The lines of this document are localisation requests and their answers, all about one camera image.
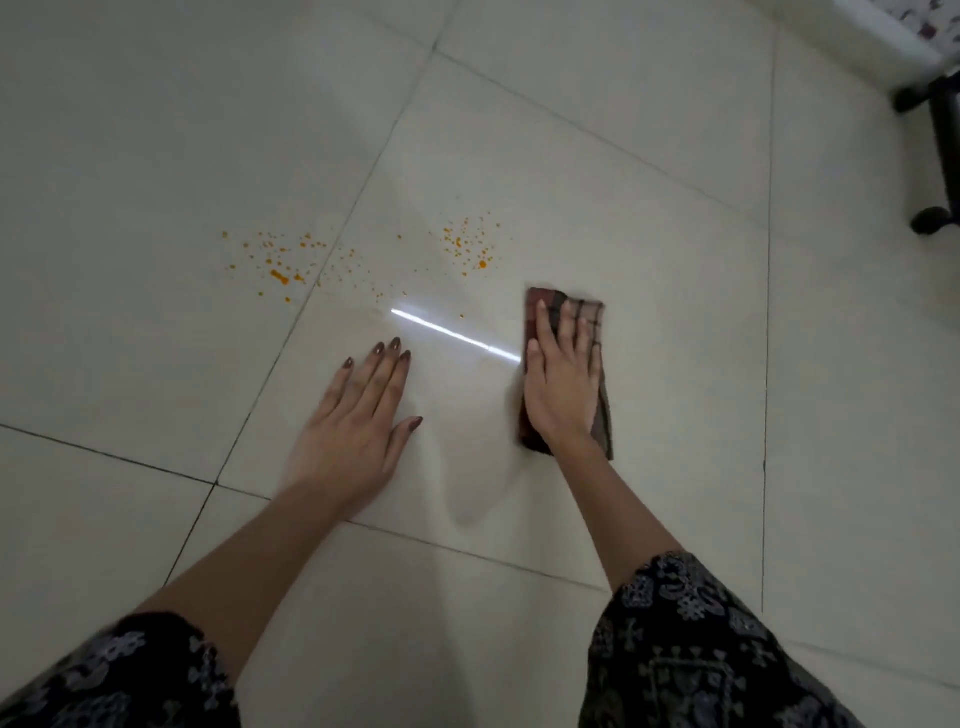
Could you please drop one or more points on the person's right middle finger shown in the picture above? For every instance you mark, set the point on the person's right middle finger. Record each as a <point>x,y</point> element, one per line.
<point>563,326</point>

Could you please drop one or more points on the orange spill spots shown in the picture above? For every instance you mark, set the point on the orange spill spots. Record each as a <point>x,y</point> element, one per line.
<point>469,244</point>
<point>279,276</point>

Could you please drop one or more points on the person's left middle finger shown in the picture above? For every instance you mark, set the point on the person's left middle finger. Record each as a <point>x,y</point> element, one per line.
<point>382,375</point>

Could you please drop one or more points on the person's right hand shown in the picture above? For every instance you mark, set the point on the person's right hand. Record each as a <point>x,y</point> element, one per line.
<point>562,390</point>

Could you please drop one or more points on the person's right thumb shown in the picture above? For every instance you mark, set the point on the person's right thumb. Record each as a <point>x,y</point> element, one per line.
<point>529,360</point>

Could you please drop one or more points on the black wheeled chair base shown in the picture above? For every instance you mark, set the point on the black wheeled chair base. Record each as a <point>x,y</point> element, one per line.
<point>941,127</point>

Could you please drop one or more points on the person's left forearm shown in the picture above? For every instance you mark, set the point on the person's left forearm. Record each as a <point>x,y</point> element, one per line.
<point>232,559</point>

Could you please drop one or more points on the person's left thumb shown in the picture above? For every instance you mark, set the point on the person's left thumb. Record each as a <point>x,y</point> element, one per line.
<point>403,439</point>

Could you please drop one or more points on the person's left hand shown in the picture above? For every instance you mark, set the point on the person's left hand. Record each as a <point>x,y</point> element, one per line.
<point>345,442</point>

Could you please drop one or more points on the dark patterned sleeve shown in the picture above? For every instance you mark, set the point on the dark patterned sleeve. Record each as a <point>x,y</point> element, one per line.
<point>112,679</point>
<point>697,652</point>

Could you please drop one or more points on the person's right little finger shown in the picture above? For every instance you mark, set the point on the person's right little finger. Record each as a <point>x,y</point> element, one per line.
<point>595,364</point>

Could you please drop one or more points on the dark red checked cloth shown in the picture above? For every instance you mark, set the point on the dark red checked cloth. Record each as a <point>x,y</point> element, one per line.
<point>546,307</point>

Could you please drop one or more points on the white patterned fabric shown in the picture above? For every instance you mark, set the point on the white patterned fabric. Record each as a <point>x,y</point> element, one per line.
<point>934,19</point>

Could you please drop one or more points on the person's right forearm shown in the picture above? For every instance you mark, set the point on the person's right forearm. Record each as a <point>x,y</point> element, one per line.
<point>607,506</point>

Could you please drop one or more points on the person's left little finger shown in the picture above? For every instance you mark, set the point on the person's left little finger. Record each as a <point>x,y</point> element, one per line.
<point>337,386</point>

